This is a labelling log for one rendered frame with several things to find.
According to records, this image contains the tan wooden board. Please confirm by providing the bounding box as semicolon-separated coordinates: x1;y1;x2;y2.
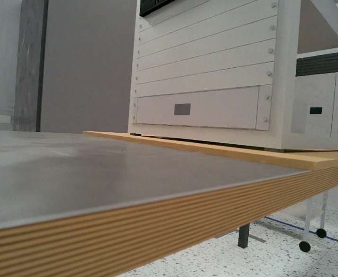
82;131;338;171

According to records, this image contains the white rack cabinet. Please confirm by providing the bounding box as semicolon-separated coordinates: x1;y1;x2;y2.
128;0;338;153

